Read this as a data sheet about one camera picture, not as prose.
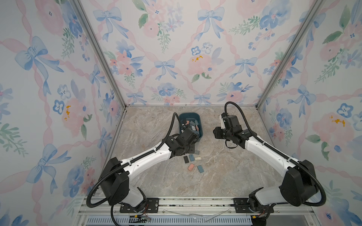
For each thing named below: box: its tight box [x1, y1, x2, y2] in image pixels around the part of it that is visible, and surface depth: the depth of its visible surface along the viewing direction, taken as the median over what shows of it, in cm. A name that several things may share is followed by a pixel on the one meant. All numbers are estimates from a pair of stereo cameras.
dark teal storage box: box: [178, 112, 204, 143], surface depth 109 cm
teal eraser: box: [197, 164, 205, 174], surface depth 89 cm
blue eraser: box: [189, 153, 195, 162], surface depth 93 cm
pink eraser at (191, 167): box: [187, 163, 195, 172], surface depth 89 cm
